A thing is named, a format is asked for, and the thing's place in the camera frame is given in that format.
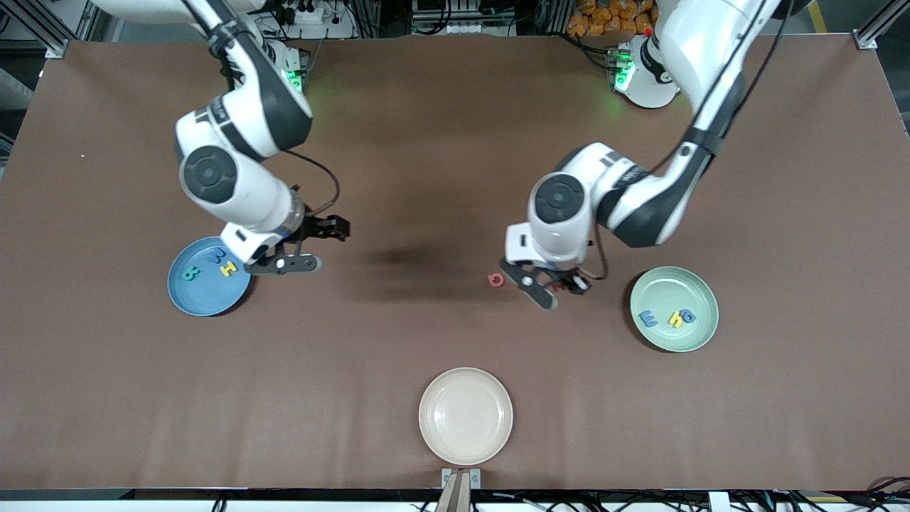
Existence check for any blue round plate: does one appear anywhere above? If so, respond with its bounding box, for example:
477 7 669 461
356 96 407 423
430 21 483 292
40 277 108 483
167 236 252 317

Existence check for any green round plate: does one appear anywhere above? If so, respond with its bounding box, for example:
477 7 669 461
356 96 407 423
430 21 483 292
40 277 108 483
630 266 719 353

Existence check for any beige round plate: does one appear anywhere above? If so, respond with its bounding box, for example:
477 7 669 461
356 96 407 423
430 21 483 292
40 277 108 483
418 367 514 467

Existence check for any brown table cover sheet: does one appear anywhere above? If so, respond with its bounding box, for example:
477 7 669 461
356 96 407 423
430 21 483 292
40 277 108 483
0 34 910 493

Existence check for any white power strip with plugs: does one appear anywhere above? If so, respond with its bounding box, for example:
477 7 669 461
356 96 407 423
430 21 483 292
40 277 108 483
283 0 326 26

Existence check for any white device behind table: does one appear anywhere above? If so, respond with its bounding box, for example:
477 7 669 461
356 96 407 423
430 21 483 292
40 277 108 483
411 0 518 38

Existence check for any bag of orange fruits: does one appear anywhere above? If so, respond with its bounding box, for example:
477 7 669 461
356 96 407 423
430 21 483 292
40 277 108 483
567 0 658 38

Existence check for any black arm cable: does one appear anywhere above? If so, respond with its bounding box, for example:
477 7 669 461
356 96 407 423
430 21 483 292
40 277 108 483
583 0 793 282
181 0 342 218

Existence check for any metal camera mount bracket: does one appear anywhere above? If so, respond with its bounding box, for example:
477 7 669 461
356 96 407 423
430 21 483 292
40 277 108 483
435 468 482 512

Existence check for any aluminium frame profile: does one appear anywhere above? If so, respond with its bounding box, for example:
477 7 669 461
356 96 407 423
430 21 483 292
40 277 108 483
0 0 107 59
853 0 910 50

